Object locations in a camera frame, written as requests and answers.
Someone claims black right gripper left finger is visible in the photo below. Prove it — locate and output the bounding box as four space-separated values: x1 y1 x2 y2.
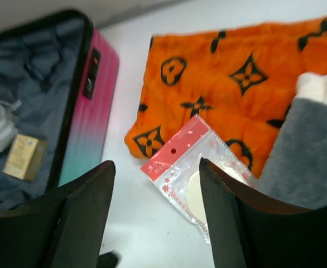
0 161 116 267

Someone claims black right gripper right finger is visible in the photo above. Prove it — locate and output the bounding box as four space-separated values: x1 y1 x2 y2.
199 158 327 267

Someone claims small yellow box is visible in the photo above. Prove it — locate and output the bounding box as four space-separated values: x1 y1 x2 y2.
3 134 47 181

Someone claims grey and cream fleece garment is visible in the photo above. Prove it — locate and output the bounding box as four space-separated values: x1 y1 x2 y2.
257 73 327 209

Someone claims makeup puff plastic packet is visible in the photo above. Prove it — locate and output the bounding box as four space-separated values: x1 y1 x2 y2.
141 115 254 243

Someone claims orange patterned towel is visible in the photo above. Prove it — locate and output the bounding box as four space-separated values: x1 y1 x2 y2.
124 17 327 177

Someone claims pink and teal suitcase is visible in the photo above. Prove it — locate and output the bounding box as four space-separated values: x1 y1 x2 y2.
0 9 119 210

